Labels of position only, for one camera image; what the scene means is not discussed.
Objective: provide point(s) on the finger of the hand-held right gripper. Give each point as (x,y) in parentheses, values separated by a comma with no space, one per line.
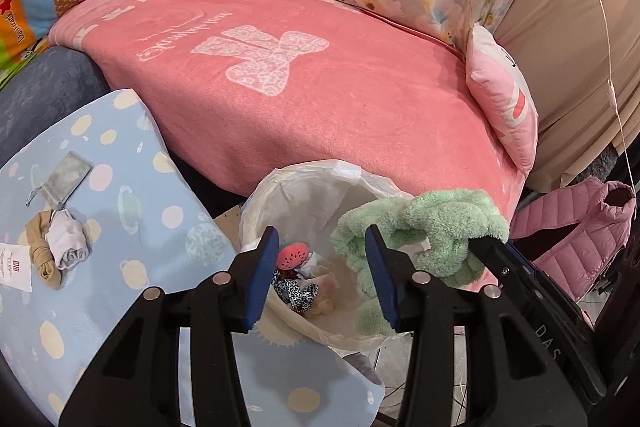
(500,259)

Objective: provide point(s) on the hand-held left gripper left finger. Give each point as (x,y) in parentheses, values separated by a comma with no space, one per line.
(260,277)

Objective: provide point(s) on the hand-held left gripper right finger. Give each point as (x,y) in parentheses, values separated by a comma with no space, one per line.
(382,277)

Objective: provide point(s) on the leopard print scrunchie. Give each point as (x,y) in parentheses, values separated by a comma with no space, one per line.
(295,294)

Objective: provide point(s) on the round watermelon sponge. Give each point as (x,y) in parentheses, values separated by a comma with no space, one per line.
(295,257)

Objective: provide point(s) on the green plush knot toy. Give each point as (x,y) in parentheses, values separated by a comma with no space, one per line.
(435,222)

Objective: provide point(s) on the bin with white bag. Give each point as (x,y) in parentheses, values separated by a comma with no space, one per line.
(320,187)

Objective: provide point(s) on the pink down jacket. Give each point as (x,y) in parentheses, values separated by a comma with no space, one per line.
(575,232)

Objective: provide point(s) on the blue dotted cloth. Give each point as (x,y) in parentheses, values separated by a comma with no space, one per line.
(150,207)

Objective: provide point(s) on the pink printed pillow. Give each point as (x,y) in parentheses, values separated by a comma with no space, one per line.
(500,97)

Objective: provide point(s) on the pink blanket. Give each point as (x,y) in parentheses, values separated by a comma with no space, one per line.
(300,107)

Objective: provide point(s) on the white rolled sock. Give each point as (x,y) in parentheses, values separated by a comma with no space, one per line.
(67,242)

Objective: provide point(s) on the beige sock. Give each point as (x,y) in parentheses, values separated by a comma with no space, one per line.
(42,257)

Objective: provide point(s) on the beige curtain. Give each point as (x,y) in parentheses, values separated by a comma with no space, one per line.
(560,32)

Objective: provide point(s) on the white paper label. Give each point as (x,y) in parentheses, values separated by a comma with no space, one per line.
(12,267)

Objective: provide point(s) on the blue-grey sofa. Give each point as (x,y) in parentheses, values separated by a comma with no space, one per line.
(50,82)

